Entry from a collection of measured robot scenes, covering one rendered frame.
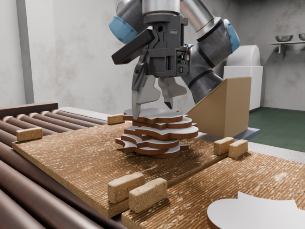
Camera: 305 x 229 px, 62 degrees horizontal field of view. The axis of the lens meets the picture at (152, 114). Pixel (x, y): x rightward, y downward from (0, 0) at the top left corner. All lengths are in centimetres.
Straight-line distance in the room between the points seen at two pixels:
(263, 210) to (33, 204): 33
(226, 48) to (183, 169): 62
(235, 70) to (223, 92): 552
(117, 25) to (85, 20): 316
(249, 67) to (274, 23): 175
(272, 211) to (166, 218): 13
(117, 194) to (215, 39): 74
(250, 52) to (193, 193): 603
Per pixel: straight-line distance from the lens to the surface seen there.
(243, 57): 638
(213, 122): 88
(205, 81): 96
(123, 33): 64
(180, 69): 50
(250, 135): 101
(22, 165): 61
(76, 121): 97
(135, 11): 63
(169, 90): 59
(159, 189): 36
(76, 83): 366
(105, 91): 395
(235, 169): 49
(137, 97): 48
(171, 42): 50
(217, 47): 98
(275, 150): 69
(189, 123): 52
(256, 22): 773
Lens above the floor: 112
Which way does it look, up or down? 11 degrees down
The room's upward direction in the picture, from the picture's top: straight up
